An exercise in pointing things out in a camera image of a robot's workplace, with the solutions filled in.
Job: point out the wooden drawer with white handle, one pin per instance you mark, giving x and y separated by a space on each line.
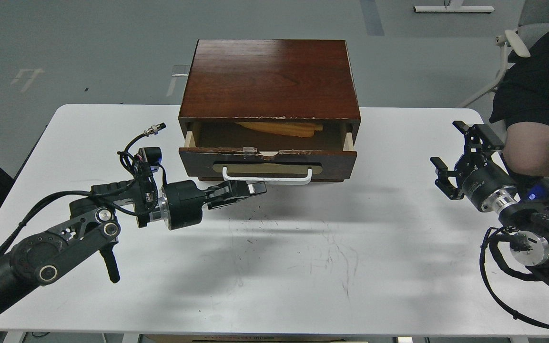
328 155

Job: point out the seated person in black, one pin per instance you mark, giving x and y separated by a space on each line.
522 102

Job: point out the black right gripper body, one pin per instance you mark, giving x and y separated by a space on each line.
484 183

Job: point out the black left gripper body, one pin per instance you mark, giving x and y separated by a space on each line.
182 203

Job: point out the dark wooden cabinet box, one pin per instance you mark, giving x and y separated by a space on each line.
286 80

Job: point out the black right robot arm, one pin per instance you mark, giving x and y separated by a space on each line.
521 246

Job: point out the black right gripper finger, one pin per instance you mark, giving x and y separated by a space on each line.
479 138
442 181

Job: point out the white desk base bar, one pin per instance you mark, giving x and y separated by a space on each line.
453 6

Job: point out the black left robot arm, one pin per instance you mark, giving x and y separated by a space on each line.
45 257

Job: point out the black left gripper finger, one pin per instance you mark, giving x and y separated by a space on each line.
235 190
219 202

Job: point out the white office chair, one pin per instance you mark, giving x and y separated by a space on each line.
515 44

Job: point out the yellow corn cob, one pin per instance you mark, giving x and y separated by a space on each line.
301 130

